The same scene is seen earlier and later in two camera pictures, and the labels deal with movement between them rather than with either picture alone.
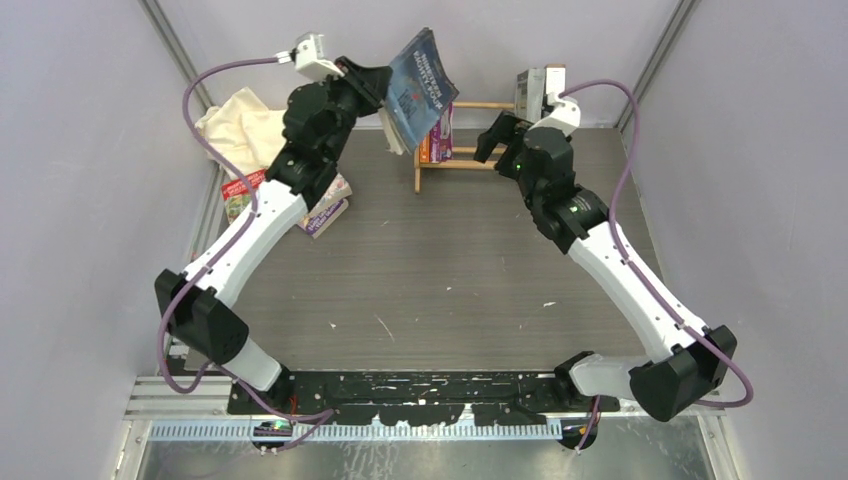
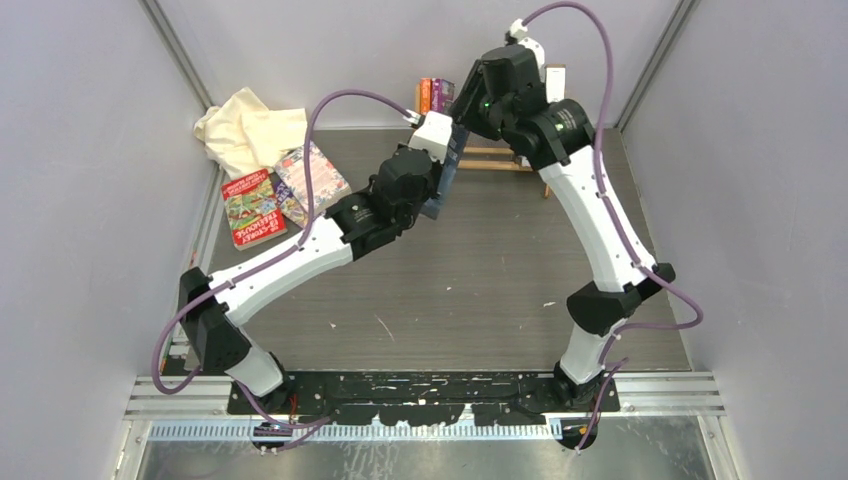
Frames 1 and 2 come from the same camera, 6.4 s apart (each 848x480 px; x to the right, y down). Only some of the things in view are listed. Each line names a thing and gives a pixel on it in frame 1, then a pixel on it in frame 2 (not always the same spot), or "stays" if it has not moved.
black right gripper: [507, 128] to [462, 103]
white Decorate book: [555, 79] stays
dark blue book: [420, 92] to [458, 140]
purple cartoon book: [442, 137] to [442, 95]
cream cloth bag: [245, 136] stays
